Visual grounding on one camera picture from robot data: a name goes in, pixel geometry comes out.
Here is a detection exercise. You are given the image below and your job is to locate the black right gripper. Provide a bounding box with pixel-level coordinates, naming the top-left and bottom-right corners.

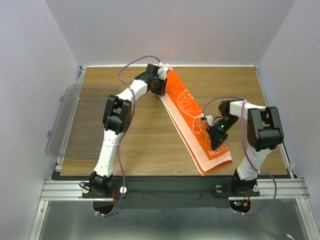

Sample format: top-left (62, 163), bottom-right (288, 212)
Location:
top-left (205, 115), bottom-right (238, 150)

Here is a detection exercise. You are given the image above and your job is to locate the orange white cartoon towel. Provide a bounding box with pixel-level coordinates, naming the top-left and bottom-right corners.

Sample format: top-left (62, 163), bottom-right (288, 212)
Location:
top-left (160, 67), bottom-right (233, 176)

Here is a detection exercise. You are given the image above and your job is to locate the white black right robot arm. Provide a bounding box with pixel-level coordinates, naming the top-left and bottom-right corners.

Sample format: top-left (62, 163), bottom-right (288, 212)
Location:
top-left (206, 99), bottom-right (284, 198)

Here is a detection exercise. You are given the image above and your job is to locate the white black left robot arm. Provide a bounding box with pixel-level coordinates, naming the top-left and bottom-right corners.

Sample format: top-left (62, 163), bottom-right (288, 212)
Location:
top-left (88, 64), bottom-right (171, 197)

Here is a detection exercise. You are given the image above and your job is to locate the clear plastic bin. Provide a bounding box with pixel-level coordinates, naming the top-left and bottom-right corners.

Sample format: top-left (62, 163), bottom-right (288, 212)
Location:
top-left (46, 84), bottom-right (122, 159)

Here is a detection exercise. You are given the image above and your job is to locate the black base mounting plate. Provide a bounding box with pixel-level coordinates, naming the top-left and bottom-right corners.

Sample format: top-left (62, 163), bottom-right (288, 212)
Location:
top-left (79, 176), bottom-right (260, 210)

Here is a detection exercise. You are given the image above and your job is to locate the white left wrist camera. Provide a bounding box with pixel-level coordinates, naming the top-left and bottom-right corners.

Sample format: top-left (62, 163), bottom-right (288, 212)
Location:
top-left (157, 62), bottom-right (172, 79)

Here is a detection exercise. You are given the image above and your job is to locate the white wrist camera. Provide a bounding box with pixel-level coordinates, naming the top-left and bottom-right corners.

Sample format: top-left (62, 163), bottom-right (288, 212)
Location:
top-left (157, 62), bottom-right (172, 79)
top-left (200, 113), bottom-right (214, 126)

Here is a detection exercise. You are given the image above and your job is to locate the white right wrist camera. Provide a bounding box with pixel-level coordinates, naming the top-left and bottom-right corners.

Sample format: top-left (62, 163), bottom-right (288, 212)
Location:
top-left (200, 113), bottom-right (214, 126)

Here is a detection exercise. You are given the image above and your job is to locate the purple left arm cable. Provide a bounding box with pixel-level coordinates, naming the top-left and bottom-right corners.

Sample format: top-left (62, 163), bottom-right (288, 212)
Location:
top-left (94, 55), bottom-right (163, 218)

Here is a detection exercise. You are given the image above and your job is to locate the aluminium frame rail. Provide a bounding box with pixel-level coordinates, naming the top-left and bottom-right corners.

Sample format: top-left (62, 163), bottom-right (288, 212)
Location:
top-left (40, 178), bottom-right (311, 201)

